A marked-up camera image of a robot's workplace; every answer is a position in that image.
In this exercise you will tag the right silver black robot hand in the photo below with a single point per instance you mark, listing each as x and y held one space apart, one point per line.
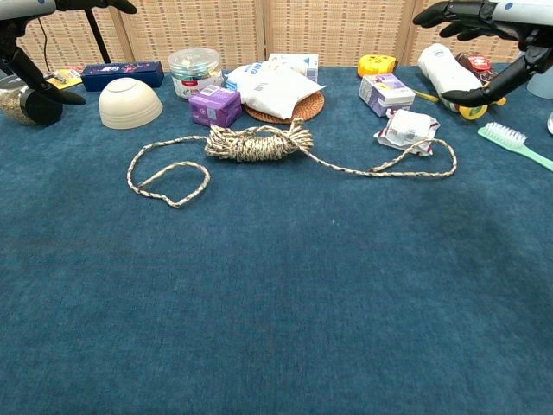
531 17

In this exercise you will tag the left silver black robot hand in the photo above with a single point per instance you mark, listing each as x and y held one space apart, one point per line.
26 6

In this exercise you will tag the brown bottle yellow nozzle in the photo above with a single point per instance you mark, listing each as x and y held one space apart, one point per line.
475 62

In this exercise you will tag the black stand pole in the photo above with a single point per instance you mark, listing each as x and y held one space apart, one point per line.
99 41

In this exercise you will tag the yellow razor blister pack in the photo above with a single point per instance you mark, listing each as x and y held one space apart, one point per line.
69 78

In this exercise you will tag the white bottle yellow cap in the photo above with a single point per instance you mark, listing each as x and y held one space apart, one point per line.
445 69

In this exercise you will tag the glass jar black lid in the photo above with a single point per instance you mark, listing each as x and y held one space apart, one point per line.
26 108

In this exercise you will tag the dark blue long box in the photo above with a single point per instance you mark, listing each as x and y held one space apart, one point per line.
125 75

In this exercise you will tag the green scrubbing brush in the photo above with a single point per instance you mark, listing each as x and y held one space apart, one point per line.
505 136

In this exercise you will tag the cream upturned bowl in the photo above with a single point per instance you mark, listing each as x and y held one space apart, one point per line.
129 106

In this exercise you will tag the yellow tape measure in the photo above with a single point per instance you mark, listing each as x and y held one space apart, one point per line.
376 65

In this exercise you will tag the purple white drink carton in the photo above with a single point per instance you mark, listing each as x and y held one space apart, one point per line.
384 93

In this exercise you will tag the white wrapped snack pack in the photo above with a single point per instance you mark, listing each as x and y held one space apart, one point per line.
408 127

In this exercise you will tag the clear tub of clips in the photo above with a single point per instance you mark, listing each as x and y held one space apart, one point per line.
194 71

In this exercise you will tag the bamboo folding screen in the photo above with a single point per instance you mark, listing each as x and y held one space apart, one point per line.
337 30

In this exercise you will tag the small purple box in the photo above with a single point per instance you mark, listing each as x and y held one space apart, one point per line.
214 110

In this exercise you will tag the white blue cardboard box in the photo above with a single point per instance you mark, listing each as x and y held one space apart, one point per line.
302 62

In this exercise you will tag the brown woven round coaster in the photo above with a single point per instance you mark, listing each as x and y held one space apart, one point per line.
311 106

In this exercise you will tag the white plastic bag pack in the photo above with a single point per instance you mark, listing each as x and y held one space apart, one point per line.
276 91

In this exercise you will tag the blue carpet table cover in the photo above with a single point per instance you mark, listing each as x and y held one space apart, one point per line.
345 302

